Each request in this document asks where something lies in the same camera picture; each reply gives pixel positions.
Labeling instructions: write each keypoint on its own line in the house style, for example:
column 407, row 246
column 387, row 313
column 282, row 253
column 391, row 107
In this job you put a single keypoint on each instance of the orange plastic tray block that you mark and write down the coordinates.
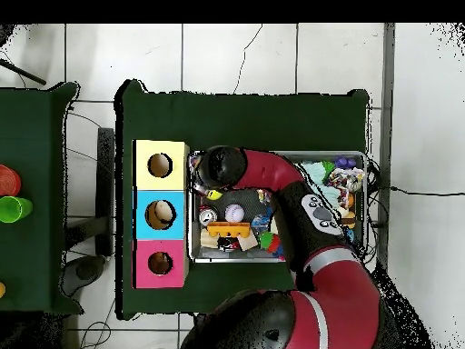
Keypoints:
column 229, row 230

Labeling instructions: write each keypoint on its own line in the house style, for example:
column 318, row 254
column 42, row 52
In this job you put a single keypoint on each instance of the purple spiky toy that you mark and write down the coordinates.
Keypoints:
column 343, row 161

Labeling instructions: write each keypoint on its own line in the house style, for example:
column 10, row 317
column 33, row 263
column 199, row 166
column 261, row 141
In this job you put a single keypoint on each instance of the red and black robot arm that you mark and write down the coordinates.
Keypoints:
column 269, row 171

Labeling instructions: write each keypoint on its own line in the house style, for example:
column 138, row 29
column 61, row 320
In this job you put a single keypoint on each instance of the wooden box with three holes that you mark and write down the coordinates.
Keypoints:
column 178, row 200

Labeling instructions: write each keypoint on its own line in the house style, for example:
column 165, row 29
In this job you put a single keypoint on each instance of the white baseball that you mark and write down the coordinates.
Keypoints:
column 234, row 213

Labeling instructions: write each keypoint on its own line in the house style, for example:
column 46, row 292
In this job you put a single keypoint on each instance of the multicolour spiky caterpillar toy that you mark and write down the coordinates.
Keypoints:
column 270, row 242

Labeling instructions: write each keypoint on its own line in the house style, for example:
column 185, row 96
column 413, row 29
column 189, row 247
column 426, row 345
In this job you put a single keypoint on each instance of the green cloth table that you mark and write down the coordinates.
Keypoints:
column 218, row 123
column 36, row 240

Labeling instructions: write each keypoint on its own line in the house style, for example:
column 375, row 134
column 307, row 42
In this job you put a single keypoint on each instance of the black floor stand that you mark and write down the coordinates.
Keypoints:
column 105, row 182

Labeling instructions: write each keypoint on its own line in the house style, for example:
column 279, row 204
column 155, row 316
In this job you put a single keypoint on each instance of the green cup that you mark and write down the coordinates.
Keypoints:
column 14, row 209

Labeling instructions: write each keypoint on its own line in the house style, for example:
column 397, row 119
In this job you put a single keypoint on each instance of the red round cap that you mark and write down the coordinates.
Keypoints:
column 9, row 179

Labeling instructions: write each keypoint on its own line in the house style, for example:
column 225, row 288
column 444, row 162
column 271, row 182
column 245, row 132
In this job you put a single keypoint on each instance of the black rod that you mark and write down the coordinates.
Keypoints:
column 22, row 72

